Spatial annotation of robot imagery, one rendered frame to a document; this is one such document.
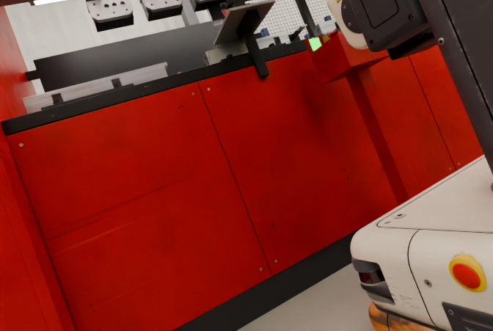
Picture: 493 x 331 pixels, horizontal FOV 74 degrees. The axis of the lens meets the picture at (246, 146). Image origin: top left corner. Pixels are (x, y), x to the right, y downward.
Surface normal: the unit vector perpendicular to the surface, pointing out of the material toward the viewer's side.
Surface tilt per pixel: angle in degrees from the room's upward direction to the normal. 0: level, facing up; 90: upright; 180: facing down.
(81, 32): 90
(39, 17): 90
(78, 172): 90
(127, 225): 90
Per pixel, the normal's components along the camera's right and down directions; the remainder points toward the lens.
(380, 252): -0.92, -0.16
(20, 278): 0.30, -0.15
